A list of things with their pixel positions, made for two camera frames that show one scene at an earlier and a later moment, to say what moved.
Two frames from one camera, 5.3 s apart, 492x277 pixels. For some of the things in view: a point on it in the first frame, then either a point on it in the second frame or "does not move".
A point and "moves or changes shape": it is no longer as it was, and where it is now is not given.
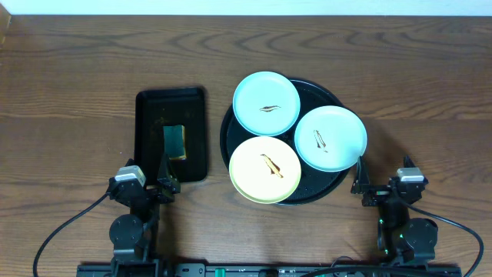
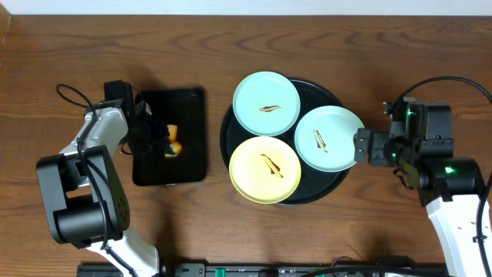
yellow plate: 265,170 does not move
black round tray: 314,184 does not move
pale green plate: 330,138 does not move
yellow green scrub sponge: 174,141 moves or changes shape
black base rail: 267,270 does not move
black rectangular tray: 157,108 does not move
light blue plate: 266,103 does not move
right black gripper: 377,193 to 380,138
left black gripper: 150,191 to 147,125
